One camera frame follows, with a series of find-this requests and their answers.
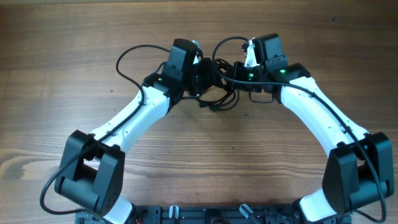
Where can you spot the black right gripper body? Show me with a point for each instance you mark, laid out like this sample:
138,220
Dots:
247,78

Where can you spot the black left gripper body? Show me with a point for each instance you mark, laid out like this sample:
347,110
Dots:
203,75

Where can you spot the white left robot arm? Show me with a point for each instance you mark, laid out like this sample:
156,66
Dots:
91,171

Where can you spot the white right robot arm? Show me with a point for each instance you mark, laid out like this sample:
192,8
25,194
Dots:
359,168

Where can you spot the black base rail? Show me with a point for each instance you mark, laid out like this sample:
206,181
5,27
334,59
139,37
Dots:
268,214

